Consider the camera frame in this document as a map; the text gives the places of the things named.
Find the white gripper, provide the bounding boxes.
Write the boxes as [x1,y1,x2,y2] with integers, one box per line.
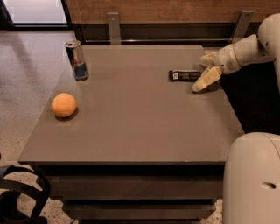
[192,45,241,92]

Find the black rxbar chocolate bar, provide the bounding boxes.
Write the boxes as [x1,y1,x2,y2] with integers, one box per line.
[169,70,201,82]

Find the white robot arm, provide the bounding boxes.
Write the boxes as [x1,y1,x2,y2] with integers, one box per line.
[192,13,280,224]

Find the grey drawer cabinet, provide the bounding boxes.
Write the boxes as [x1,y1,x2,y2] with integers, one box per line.
[19,45,242,224]

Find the silver blue energy drink can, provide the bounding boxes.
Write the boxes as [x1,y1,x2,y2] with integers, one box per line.
[65,40,88,81]

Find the orange fruit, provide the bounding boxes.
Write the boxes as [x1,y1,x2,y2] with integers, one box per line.
[51,93,77,118]

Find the window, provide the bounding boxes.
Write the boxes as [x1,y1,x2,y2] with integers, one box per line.
[3,0,67,25]

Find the right metal wall bracket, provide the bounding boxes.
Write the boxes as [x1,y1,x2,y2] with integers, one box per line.
[230,10,254,43]

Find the metal wall bracket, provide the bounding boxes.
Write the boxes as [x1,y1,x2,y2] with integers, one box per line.
[107,12,122,45]
[230,10,254,43]

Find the left metal wall bracket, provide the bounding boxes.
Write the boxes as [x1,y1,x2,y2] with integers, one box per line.
[107,12,122,45]

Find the black bag straps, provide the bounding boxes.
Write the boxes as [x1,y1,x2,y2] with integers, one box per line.
[0,153,52,224]

